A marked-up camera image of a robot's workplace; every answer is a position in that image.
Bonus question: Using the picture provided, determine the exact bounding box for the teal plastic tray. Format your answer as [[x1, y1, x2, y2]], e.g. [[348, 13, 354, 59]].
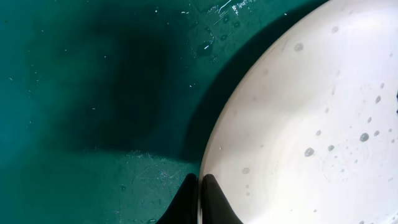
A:
[[1, 0, 321, 223]]

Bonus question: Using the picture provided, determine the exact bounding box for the pink white plate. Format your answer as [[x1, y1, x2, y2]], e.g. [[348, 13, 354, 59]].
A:
[[200, 0, 397, 223]]

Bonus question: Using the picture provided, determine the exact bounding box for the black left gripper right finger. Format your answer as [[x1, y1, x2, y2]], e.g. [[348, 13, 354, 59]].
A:
[[201, 174, 243, 224]]

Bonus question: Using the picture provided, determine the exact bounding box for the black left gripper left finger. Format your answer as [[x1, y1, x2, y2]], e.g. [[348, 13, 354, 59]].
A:
[[156, 173, 198, 224]]

